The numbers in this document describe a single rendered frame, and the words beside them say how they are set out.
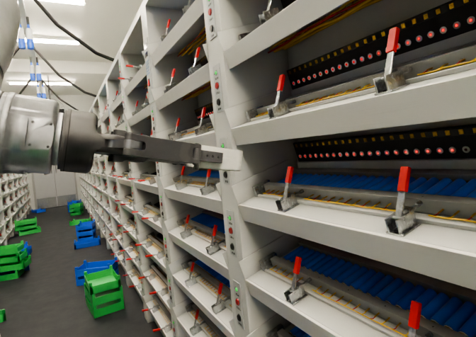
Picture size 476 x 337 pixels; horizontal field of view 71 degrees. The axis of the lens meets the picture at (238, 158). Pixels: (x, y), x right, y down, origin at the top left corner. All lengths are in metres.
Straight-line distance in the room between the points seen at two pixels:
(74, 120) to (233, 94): 0.52
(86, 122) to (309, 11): 0.40
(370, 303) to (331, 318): 0.08
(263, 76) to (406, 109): 0.52
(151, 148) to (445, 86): 0.34
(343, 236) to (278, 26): 0.40
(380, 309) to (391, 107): 0.35
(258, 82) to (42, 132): 0.61
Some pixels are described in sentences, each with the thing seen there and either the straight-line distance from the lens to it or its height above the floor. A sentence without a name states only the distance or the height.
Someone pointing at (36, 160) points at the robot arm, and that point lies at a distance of 0.42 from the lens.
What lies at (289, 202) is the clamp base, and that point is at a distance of 0.70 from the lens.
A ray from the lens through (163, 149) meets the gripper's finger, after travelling 0.41.
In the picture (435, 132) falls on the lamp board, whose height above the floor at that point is 1.03.
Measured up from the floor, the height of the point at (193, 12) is 1.45.
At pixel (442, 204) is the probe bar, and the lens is 0.54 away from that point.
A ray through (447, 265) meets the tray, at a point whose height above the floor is 0.88.
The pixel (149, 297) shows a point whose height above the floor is 0.16.
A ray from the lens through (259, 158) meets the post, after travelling 0.88.
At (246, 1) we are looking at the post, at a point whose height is 1.42.
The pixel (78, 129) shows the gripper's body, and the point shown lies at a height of 1.07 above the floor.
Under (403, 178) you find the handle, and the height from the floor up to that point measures 0.97.
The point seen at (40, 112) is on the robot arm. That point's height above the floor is 1.09.
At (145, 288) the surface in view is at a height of 0.22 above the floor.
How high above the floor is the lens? 1.04
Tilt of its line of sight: 2 degrees down
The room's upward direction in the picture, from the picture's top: 5 degrees counter-clockwise
